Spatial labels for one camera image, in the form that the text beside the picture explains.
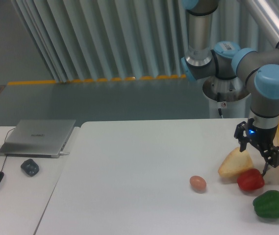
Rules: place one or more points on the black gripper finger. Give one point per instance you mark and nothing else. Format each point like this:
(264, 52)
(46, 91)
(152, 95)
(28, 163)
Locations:
(239, 134)
(271, 157)

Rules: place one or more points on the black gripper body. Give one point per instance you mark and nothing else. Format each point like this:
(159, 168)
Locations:
(261, 139)

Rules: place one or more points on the triangular toast bread slice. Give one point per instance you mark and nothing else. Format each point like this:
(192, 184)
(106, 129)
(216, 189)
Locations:
(235, 163)

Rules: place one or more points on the red bell pepper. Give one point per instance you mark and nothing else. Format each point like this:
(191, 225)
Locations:
(250, 180)

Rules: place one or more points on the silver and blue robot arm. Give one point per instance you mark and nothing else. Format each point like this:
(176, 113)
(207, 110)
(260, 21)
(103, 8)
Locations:
(258, 71)

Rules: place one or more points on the green bell pepper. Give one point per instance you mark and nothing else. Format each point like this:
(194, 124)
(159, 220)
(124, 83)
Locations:
(267, 204)

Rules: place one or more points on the brown egg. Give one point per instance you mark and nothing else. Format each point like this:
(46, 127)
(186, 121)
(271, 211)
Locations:
(198, 183)

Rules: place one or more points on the white folding partition screen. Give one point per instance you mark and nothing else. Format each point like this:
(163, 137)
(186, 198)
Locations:
(96, 39)

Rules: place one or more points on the silver closed laptop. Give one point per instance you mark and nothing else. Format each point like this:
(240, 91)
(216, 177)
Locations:
(38, 138)

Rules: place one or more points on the small black case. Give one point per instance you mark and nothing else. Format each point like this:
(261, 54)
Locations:
(30, 167)

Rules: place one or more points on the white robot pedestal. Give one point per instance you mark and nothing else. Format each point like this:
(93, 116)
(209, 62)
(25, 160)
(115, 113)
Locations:
(226, 98)

